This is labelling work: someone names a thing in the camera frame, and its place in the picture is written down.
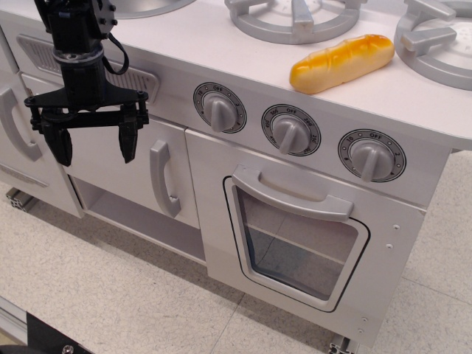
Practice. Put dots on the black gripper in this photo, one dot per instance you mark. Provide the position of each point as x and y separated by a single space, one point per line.
87 100

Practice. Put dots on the white oven door with window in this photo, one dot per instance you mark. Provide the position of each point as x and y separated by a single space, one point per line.
316 247

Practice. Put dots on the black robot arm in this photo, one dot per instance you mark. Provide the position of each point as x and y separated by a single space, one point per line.
80 27

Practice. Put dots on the white left door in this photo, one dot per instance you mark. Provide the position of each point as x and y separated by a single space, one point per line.
44 179

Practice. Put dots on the white cabinet door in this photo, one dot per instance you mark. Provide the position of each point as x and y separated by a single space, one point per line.
98 161

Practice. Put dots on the grey vent grille panel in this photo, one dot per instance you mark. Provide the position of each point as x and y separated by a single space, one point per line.
41 54

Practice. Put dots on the grey left control knob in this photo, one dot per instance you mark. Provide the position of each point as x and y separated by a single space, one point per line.
220 108

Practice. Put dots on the grey control knob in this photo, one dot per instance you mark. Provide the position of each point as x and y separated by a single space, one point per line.
220 108
291 130
372 155

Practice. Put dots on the grey middle control knob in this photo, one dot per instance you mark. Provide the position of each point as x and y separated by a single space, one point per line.
291 130

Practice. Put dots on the white toy kitchen body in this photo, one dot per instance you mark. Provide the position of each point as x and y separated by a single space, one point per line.
199 44

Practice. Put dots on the grey left stove burner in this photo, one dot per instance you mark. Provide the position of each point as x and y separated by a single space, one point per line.
302 30

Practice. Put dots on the grey stove burner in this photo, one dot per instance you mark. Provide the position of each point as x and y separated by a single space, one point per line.
302 30
433 38

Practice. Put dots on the yellow toy bread loaf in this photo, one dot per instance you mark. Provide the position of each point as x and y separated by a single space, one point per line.
342 63

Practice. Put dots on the grey right control knob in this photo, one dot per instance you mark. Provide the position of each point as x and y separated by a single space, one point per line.
372 155

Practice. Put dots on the grey right stove burner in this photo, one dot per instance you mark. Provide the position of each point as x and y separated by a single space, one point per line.
433 38

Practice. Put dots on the grey left door handle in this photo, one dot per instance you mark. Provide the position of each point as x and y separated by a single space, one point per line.
29 150

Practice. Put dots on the grey cabinet door handle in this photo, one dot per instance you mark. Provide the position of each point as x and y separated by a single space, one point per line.
159 157

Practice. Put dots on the aluminium frame rail left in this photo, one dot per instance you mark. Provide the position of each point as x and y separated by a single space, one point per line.
21 200

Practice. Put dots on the aluminium frame rail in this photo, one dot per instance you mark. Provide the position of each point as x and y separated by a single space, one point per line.
343 345
21 200

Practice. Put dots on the black base plate corner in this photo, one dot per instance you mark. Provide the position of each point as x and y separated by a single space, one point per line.
39 337

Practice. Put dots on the aluminium frame rail right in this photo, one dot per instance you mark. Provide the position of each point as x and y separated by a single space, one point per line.
343 345

